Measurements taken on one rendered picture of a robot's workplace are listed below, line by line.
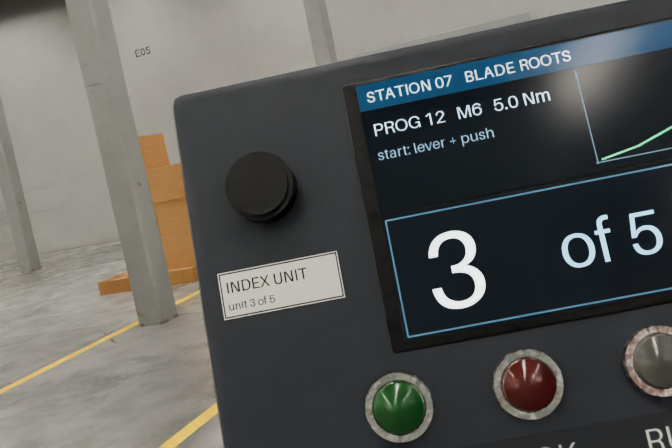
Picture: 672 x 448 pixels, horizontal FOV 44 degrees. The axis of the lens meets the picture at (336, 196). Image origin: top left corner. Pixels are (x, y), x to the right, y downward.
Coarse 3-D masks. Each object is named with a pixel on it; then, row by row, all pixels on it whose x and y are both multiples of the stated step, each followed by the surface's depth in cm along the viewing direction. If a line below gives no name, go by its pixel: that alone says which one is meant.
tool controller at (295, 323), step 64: (640, 0) 34; (384, 64) 34; (448, 64) 34; (512, 64) 34; (576, 64) 33; (640, 64) 33; (192, 128) 35; (256, 128) 35; (320, 128) 34; (384, 128) 34; (448, 128) 34; (512, 128) 33; (576, 128) 33; (640, 128) 33; (192, 192) 34; (256, 192) 33; (320, 192) 34; (384, 192) 33; (448, 192) 33; (512, 192) 33; (576, 192) 32; (640, 192) 32; (256, 256) 34; (320, 256) 33; (384, 256) 33; (576, 256) 32; (640, 256) 32; (256, 320) 33; (320, 320) 33; (384, 320) 33; (576, 320) 32; (640, 320) 32; (256, 384) 33; (320, 384) 33; (448, 384) 32; (576, 384) 31
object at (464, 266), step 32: (384, 224) 33; (416, 224) 33; (448, 224) 33; (480, 224) 33; (416, 256) 33; (448, 256) 33; (480, 256) 32; (512, 256) 32; (416, 288) 33; (448, 288) 32; (480, 288) 32; (512, 288) 32; (416, 320) 32; (448, 320) 32; (480, 320) 32; (512, 320) 32
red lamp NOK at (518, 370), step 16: (512, 352) 32; (528, 352) 32; (496, 368) 32; (512, 368) 31; (528, 368) 31; (544, 368) 31; (496, 384) 32; (512, 384) 31; (528, 384) 31; (544, 384) 31; (560, 384) 31; (512, 400) 31; (528, 400) 31; (544, 400) 31; (560, 400) 31; (528, 416) 31; (544, 416) 31
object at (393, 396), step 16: (384, 384) 32; (400, 384) 32; (416, 384) 32; (368, 400) 32; (384, 400) 31; (400, 400) 31; (416, 400) 31; (432, 400) 32; (368, 416) 32; (384, 416) 31; (400, 416) 31; (416, 416) 31; (432, 416) 32; (384, 432) 32; (400, 432) 31; (416, 432) 32
